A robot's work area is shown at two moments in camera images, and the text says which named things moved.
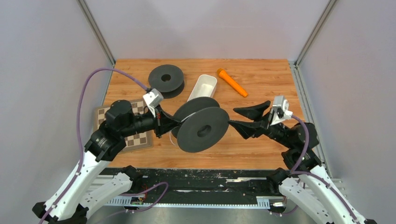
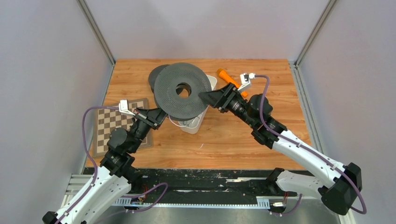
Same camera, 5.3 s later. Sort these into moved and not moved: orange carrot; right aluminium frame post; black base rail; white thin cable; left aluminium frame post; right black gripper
Moved: white thin cable; right black gripper
Not moved: black base rail; orange carrot; right aluminium frame post; left aluminium frame post
